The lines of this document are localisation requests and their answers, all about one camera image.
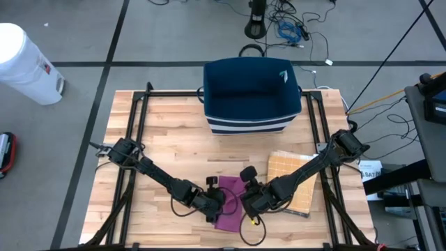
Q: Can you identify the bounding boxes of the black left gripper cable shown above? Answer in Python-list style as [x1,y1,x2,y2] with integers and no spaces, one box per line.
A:
[169,187,240,218]

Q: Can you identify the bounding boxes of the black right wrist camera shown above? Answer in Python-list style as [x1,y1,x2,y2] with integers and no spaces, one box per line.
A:
[239,165,259,183]

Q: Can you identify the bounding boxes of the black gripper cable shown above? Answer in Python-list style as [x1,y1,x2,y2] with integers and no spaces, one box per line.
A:
[238,211,268,247]
[169,187,240,218]

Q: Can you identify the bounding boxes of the yellow cable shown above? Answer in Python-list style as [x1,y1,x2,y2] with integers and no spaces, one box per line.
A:
[348,71,446,116]

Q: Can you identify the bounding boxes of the purple cloth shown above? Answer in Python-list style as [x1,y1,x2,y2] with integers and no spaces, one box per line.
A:
[213,175,249,234]

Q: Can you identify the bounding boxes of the black power strip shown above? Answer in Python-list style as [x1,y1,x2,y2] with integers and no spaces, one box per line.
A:
[295,22,310,41]

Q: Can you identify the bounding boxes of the black coiled cable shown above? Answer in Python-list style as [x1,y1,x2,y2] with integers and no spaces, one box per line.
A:
[238,43,266,59]

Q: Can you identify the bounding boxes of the blue cable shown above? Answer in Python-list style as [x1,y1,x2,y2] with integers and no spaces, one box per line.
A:
[277,21,302,45]

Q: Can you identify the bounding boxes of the navy white striped fabric basket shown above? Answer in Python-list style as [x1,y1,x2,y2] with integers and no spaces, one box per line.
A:
[196,56,303,136]

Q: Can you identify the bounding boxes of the thin black pole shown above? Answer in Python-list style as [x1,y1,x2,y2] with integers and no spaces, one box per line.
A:
[346,0,435,114]

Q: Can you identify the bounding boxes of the grey cart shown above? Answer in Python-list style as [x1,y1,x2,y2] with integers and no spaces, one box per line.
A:
[403,85,446,183]

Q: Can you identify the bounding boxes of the white trash can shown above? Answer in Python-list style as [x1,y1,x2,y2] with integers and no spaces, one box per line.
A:
[0,22,66,106]

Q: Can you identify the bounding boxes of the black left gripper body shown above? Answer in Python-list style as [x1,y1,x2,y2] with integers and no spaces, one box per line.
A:
[190,186,227,219]

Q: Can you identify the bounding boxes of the red black device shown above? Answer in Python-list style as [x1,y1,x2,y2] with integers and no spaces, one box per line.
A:
[0,132,17,181]

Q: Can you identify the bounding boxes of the white paper sign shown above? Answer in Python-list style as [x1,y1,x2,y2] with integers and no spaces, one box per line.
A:
[357,160,384,201]

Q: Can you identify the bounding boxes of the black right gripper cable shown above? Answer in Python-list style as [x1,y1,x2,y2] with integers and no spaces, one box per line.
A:
[238,211,268,247]

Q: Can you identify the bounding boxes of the black box device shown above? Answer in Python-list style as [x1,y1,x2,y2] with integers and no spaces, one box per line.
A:
[417,72,446,125]

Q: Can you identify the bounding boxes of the orange checked kitchen towel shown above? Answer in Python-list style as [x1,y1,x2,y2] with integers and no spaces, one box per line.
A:
[266,149,319,216]

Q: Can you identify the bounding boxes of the black table frame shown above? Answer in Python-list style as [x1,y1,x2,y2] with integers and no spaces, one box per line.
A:
[83,82,377,251]

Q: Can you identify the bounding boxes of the black stand base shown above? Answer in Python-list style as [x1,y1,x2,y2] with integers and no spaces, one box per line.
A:
[243,0,268,39]

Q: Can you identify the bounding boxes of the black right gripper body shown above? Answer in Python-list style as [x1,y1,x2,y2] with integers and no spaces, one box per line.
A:
[240,181,280,219]

